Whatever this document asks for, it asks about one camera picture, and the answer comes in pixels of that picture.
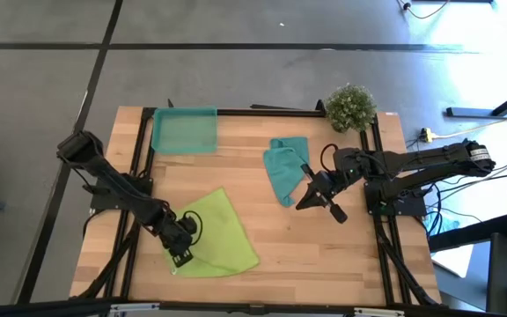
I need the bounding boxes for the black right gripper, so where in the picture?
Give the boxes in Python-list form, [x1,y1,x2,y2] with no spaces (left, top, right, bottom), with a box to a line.
[296,163,346,210]

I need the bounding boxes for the teal microfiber towel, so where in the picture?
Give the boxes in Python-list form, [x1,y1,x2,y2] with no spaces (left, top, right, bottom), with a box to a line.
[262,136,311,209]

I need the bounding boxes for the lime green microfiber towel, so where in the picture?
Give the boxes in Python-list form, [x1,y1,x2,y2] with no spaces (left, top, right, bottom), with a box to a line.
[164,188,261,279]

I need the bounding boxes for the teal translucent plastic basket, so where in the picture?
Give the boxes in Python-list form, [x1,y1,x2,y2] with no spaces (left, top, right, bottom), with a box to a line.
[150,106,219,156]

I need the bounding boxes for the potted green plant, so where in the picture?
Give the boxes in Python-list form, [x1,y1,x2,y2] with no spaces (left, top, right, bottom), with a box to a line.
[323,82,378,135]

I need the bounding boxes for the black beam with silver brackets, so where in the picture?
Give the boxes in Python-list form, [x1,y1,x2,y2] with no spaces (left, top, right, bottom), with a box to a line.
[0,298,507,317]

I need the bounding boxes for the black desk bar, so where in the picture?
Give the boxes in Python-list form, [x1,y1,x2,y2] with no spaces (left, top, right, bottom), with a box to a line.
[429,214,507,253]

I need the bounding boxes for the black desk foot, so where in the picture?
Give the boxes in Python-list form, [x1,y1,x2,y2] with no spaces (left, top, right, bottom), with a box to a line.
[445,81,507,119]

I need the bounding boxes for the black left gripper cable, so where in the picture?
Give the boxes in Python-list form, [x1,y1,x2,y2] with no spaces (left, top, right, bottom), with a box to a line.
[181,209,204,247]

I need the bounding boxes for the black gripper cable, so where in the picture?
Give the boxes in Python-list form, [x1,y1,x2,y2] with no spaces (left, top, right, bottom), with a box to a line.
[320,143,341,173]
[181,209,204,247]

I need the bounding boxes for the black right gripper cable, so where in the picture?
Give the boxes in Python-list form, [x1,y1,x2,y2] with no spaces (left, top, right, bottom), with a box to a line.
[320,143,341,173]

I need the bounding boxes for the black aluminium rig frame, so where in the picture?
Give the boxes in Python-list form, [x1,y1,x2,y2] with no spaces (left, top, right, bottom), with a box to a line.
[69,98,443,308]

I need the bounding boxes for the yellow floor cable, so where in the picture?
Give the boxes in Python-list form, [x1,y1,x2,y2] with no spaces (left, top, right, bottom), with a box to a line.
[431,107,507,140]

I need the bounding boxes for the cable with black plug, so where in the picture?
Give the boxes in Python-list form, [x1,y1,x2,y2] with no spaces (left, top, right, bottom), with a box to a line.
[396,0,451,20]

